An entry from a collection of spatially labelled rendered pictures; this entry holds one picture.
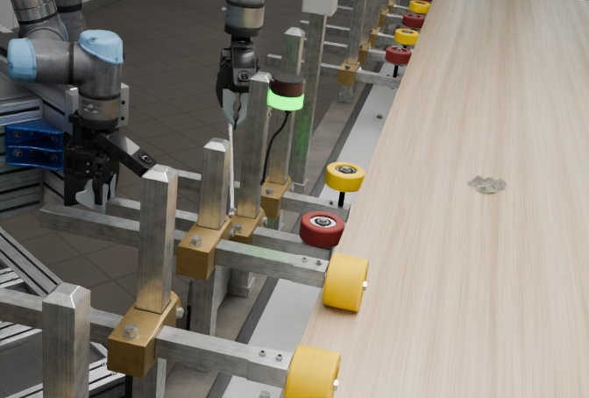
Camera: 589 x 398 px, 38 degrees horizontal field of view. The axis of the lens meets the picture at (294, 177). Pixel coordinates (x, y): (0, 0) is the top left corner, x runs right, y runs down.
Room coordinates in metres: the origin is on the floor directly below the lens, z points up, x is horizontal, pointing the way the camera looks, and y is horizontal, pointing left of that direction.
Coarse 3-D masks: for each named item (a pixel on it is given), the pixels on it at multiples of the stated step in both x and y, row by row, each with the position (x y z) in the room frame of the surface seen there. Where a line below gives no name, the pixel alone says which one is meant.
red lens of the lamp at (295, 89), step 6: (276, 84) 1.41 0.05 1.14; (282, 84) 1.41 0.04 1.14; (288, 84) 1.41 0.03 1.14; (294, 84) 1.41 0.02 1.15; (300, 84) 1.42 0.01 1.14; (276, 90) 1.41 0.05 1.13; (282, 90) 1.41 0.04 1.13; (288, 90) 1.41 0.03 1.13; (294, 90) 1.41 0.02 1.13; (300, 90) 1.42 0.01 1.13
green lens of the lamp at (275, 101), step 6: (270, 90) 1.43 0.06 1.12; (270, 96) 1.42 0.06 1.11; (276, 96) 1.41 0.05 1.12; (300, 96) 1.42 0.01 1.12; (270, 102) 1.42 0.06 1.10; (276, 102) 1.41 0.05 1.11; (282, 102) 1.41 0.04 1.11; (288, 102) 1.41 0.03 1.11; (294, 102) 1.41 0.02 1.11; (300, 102) 1.42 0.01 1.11; (282, 108) 1.41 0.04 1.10; (288, 108) 1.41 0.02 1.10; (294, 108) 1.41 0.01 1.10; (300, 108) 1.42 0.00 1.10
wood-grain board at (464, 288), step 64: (448, 0) 3.49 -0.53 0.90; (512, 0) 3.65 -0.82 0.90; (576, 0) 3.83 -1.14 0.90; (448, 64) 2.54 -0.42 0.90; (512, 64) 2.63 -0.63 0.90; (576, 64) 2.73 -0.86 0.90; (384, 128) 1.91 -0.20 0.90; (448, 128) 1.97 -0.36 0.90; (512, 128) 2.03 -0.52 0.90; (576, 128) 2.09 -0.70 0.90; (384, 192) 1.55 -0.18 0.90; (448, 192) 1.59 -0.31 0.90; (512, 192) 1.63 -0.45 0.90; (576, 192) 1.67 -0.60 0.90; (384, 256) 1.29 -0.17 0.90; (448, 256) 1.32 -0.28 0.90; (512, 256) 1.35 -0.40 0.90; (576, 256) 1.38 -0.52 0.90; (320, 320) 1.07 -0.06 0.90; (384, 320) 1.09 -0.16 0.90; (448, 320) 1.11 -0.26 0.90; (512, 320) 1.13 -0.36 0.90; (576, 320) 1.16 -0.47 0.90; (384, 384) 0.94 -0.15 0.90; (448, 384) 0.95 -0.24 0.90; (512, 384) 0.97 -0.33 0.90; (576, 384) 0.99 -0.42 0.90
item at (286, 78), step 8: (280, 80) 1.42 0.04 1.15; (288, 80) 1.42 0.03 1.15; (296, 80) 1.43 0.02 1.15; (288, 96) 1.41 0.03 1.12; (296, 96) 1.42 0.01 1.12; (272, 112) 1.45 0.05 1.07; (288, 112) 1.43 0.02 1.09; (280, 128) 1.44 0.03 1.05; (272, 144) 1.44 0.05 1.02; (264, 168) 1.44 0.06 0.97; (264, 176) 1.44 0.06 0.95
